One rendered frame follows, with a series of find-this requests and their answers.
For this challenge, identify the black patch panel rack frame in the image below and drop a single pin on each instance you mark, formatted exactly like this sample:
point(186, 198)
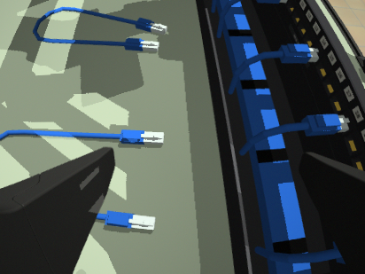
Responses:
point(303, 85)

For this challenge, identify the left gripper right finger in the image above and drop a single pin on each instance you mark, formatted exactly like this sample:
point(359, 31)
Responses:
point(338, 192)

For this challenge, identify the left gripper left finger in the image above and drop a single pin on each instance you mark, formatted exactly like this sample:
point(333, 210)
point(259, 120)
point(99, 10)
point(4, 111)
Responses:
point(45, 220)

